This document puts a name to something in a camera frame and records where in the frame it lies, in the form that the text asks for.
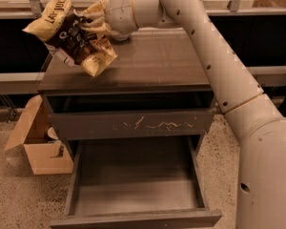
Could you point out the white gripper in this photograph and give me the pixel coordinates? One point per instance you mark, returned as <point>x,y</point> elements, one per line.
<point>120,12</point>

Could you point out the brown chip bag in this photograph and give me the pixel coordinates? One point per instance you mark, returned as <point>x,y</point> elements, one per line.
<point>62,30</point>

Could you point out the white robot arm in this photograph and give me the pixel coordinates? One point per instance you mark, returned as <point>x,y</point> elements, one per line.
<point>257,124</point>

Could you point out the grey drawer cabinet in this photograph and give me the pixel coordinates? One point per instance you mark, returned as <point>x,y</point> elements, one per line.
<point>155,70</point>

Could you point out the scratched top drawer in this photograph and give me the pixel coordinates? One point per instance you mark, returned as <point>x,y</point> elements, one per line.
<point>106,125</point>

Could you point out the open middle drawer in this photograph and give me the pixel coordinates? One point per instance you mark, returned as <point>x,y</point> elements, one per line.
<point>137,183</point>

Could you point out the white object in box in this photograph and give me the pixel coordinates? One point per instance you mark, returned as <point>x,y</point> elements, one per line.
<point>52,134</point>

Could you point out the open cardboard box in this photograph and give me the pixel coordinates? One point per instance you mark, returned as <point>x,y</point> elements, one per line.
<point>45,155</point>

